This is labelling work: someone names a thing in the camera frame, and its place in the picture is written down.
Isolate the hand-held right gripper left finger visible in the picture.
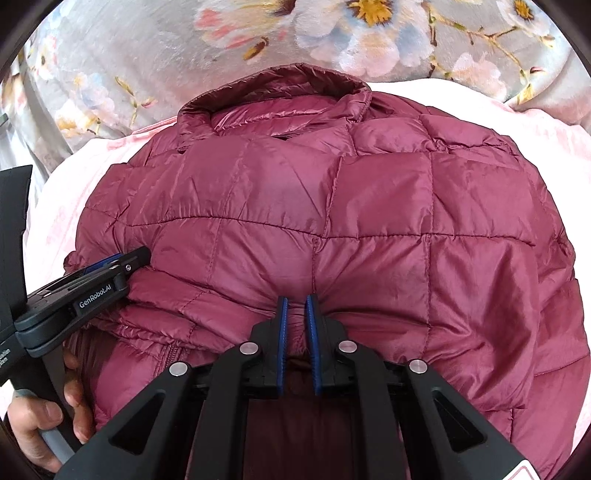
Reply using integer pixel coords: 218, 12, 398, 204
58, 296, 290, 480

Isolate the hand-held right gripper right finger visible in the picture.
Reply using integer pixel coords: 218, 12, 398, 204
305, 295, 533, 480

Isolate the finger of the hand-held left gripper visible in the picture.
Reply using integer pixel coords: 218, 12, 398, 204
27, 252, 124, 306
14, 246, 152, 358

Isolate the maroon quilted puffer jacket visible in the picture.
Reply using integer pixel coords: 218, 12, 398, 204
62, 64, 581, 480

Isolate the person's left hand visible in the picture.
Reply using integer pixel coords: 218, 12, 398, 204
8, 345, 97, 474

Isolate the pink patterned blanket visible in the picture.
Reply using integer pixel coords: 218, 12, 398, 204
21, 78, 591, 416

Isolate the grey floral bed sheet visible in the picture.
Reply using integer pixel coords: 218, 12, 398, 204
0, 0, 591, 185

